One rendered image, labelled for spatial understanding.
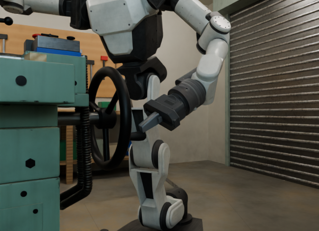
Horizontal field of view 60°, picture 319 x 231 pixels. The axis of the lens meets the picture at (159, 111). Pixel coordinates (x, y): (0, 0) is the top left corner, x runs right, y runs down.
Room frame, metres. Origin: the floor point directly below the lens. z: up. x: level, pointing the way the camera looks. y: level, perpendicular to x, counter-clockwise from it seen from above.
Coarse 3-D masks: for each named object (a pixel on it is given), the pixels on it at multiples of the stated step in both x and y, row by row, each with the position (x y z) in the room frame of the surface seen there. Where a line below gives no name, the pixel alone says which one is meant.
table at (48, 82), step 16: (0, 64) 0.37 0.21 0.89; (16, 64) 0.38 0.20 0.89; (32, 64) 0.39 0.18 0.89; (48, 64) 0.40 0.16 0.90; (64, 64) 0.41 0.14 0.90; (0, 80) 0.37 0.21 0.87; (16, 80) 0.38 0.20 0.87; (32, 80) 0.39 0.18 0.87; (48, 80) 0.40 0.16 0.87; (64, 80) 0.41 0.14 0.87; (0, 96) 0.37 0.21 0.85; (16, 96) 0.38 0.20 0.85; (32, 96) 0.39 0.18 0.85; (48, 96) 0.40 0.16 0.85; (64, 96) 0.41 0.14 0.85; (80, 96) 0.64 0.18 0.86
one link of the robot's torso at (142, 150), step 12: (156, 84) 1.29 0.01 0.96; (156, 96) 1.29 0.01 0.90; (132, 108) 1.29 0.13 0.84; (132, 120) 1.35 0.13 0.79; (144, 132) 1.36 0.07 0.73; (156, 132) 1.37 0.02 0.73; (132, 144) 1.35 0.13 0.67; (144, 144) 1.32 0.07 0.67; (156, 144) 1.34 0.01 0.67; (132, 156) 1.37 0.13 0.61; (144, 156) 1.34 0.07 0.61; (156, 156) 1.32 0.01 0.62
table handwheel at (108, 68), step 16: (96, 80) 0.81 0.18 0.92; (112, 80) 0.71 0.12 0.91; (128, 96) 0.67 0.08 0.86; (64, 112) 0.71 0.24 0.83; (96, 112) 0.76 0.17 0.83; (112, 112) 0.76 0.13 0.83; (128, 112) 0.66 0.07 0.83; (112, 128) 0.78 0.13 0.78; (128, 128) 0.66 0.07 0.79; (96, 144) 0.85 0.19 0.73; (128, 144) 0.68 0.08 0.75; (96, 160) 0.80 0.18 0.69; (112, 160) 0.70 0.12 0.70
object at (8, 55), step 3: (0, 54) 0.62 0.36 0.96; (3, 54) 0.62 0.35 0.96; (6, 54) 0.63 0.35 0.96; (9, 54) 0.63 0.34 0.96; (12, 54) 0.64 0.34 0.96; (15, 54) 0.64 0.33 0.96; (18, 54) 0.65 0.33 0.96; (0, 57) 0.62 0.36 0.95; (3, 57) 0.62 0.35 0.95; (6, 57) 0.62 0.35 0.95; (9, 57) 0.63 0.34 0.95; (12, 57) 0.63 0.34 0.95; (15, 57) 0.63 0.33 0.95; (18, 57) 0.64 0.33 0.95
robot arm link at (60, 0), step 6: (60, 0) 1.22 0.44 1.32; (66, 0) 1.24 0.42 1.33; (72, 0) 1.23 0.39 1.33; (60, 6) 1.22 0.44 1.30; (66, 6) 1.25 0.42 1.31; (72, 6) 1.24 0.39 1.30; (60, 12) 1.24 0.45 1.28; (66, 12) 1.26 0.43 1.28; (72, 12) 1.26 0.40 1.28; (72, 18) 1.27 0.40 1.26
